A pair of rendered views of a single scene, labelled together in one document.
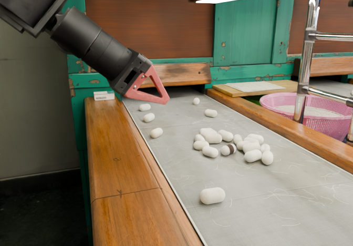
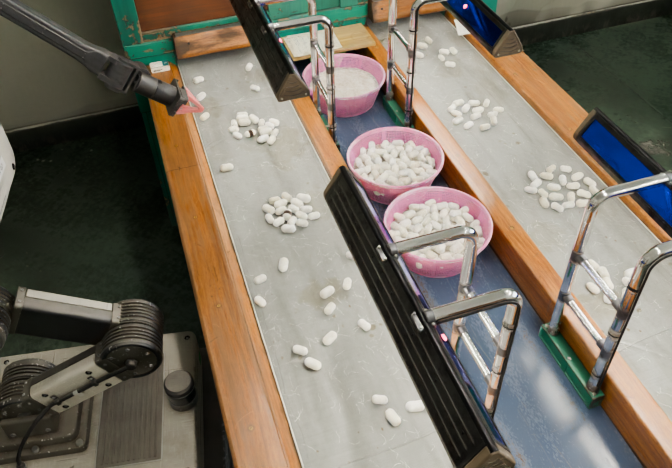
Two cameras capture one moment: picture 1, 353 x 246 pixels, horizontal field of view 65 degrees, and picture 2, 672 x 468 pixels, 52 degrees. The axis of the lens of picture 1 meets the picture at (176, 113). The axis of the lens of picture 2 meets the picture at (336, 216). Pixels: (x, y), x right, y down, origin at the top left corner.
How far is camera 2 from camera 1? 1.52 m
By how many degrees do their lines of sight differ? 26
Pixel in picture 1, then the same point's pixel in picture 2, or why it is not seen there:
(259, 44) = not seen: outside the picture
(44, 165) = (89, 104)
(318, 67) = not seen: hidden behind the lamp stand
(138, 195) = (188, 168)
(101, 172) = (168, 155)
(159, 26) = not seen: outside the picture
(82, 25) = (148, 85)
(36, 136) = (73, 69)
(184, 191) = (214, 164)
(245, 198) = (245, 168)
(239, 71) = not seen: hidden behind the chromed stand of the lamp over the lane
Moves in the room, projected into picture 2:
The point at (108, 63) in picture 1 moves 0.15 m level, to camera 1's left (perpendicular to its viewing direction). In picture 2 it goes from (164, 100) to (108, 101)
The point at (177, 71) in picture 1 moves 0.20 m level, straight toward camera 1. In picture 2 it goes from (228, 35) to (221, 67)
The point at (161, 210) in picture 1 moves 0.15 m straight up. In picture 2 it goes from (197, 176) to (188, 131)
